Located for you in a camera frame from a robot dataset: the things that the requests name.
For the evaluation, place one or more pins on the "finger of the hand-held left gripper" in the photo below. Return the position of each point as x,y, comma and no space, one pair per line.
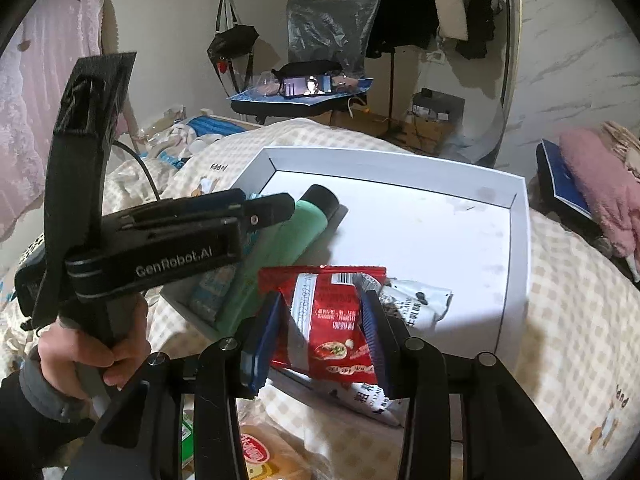
220,199
270,210

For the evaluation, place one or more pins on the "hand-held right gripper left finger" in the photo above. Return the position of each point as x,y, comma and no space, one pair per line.
265,342

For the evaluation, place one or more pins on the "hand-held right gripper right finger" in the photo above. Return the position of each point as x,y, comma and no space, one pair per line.
375,342

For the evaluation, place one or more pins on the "green lotion tube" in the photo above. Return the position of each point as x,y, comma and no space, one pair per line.
280,245

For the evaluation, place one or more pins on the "red snack packet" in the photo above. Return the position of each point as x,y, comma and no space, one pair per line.
330,320

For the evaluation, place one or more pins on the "white packet with black print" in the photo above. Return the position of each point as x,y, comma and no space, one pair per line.
415,305

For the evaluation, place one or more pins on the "blue cartoon packet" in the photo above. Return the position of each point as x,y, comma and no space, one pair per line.
212,290

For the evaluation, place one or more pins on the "white cardboard box tray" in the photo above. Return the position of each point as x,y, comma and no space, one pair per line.
425,240

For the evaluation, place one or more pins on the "orange bread packet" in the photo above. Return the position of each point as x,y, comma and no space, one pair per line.
260,460

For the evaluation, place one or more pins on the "green striped snack packet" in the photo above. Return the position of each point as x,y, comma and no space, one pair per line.
187,440

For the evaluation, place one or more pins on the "person's left forearm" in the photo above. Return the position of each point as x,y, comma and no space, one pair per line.
35,420

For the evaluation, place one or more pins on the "person's left hand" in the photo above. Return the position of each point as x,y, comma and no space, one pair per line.
125,360

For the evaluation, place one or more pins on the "blue striped cloth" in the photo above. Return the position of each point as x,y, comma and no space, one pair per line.
210,125

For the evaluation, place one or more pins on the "pink lace cloth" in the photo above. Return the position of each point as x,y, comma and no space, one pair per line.
40,85

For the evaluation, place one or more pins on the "clear plastic packet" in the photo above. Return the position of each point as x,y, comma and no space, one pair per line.
265,85

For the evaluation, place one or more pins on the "phone with lit screen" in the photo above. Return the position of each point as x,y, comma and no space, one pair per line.
307,86

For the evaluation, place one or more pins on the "brown cardboard box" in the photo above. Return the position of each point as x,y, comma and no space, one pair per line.
370,122

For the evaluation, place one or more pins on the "blue patterned mat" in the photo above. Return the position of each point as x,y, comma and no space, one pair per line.
350,91

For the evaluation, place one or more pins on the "black hanging bag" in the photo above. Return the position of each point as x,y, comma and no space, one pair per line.
232,42

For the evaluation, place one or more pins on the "black clothes rack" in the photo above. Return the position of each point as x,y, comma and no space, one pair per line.
392,90

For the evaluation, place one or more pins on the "grey plastic bag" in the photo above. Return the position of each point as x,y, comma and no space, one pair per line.
330,25

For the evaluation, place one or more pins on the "grey appliance box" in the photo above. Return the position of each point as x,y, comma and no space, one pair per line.
440,105

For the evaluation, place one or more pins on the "black jacket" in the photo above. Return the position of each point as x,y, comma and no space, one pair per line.
400,5

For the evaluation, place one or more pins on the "dark blue box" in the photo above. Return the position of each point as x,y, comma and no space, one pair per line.
565,180

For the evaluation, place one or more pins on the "pink fleece cloth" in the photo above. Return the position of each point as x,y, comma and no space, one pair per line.
595,180

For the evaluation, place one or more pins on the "white garment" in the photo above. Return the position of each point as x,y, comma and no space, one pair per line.
452,5

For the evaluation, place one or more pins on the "small black garment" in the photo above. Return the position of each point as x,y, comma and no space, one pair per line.
477,20

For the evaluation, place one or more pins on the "beige knitted cloth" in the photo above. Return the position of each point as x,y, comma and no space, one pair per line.
622,145

